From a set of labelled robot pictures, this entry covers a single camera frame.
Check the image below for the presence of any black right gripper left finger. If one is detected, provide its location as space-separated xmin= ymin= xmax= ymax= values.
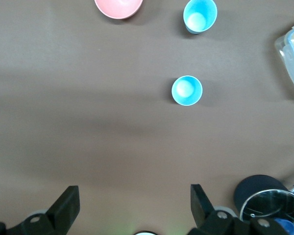
xmin=14 ymin=185 xmax=80 ymax=235

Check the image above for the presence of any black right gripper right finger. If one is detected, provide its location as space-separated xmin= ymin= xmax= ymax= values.
xmin=190 ymin=183 xmax=243 ymax=235

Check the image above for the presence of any blue plastic cup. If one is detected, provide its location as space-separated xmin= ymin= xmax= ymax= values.
xmin=183 ymin=0 xmax=218 ymax=35
xmin=171 ymin=75 xmax=203 ymax=106

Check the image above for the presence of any small blue object in saucepan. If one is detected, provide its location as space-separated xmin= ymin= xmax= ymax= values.
xmin=275 ymin=217 xmax=294 ymax=235

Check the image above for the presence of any brown table cloth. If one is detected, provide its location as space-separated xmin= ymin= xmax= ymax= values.
xmin=0 ymin=0 xmax=294 ymax=235

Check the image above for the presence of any clear plastic food container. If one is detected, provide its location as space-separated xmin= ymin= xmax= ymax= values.
xmin=274 ymin=19 xmax=294 ymax=100

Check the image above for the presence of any pink bowl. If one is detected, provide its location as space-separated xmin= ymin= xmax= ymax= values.
xmin=94 ymin=0 xmax=144 ymax=19

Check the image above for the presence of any steel saucepan with blue handle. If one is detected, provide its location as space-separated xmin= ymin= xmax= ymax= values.
xmin=233 ymin=174 xmax=294 ymax=235

